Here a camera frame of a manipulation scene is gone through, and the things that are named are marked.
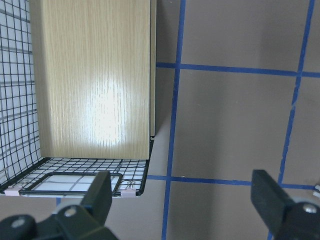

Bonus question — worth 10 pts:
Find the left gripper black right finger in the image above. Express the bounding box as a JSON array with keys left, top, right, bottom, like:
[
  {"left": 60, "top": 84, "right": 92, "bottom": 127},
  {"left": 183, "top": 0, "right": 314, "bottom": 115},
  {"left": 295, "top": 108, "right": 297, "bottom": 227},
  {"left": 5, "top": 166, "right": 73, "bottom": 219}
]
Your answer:
[{"left": 251, "top": 169, "right": 296, "bottom": 234}]

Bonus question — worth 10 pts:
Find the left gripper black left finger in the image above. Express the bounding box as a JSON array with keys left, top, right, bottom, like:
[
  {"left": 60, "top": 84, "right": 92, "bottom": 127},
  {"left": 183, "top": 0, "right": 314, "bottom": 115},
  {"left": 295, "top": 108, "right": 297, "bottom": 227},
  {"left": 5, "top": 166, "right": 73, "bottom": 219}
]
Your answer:
[{"left": 80, "top": 171, "right": 112, "bottom": 226}]

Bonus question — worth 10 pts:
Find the wire grid wooden box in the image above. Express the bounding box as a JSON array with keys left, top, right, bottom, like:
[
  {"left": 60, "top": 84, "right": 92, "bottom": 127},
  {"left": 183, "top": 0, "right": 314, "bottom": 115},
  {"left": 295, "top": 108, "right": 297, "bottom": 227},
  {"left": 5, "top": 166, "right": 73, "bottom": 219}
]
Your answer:
[{"left": 0, "top": 0, "right": 157, "bottom": 198}]

